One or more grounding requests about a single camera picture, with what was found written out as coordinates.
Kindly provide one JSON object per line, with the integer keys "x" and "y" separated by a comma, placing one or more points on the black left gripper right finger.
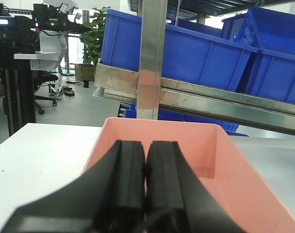
{"x": 177, "y": 201}

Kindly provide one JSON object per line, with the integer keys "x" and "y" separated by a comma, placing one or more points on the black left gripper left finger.
{"x": 107, "y": 198}

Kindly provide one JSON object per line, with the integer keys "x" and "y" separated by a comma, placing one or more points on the pink plastic box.
{"x": 218, "y": 163}

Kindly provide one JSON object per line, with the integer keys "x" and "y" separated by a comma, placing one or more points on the blue bin lower shelf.
{"x": 230, "y": 128}

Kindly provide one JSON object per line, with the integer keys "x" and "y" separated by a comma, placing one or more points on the cardboard box on floor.
{"x": 84, "y": 72}

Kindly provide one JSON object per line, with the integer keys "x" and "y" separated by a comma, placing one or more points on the black office chair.
{"x": 40, "y": 78}

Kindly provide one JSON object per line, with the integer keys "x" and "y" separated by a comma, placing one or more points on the large blue bin left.
{"x": 188, "y": 56}

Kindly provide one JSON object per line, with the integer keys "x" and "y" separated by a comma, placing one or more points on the large blue bin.
{"x": 188, "y": 56}
{"x": 273, "y": 76}

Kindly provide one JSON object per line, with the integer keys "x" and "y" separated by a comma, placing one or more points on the green potted plant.
{"x": 93, "y": 39}

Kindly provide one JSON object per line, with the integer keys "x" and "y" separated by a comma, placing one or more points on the large blue bin right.
{"x": 273, "y": 76}

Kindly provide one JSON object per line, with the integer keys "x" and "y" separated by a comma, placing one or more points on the white desk with equipment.
{"x": 52, "y": 50}

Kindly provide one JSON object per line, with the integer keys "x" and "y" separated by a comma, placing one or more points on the black robot stand column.
{"x": 17, "y": 37}

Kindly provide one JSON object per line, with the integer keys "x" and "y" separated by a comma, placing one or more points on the tilted blue bin behind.
{"x": 262, "y": 28}

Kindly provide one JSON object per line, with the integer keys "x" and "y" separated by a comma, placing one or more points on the steel shelf rack frame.
{"x": 151, "y": 91}

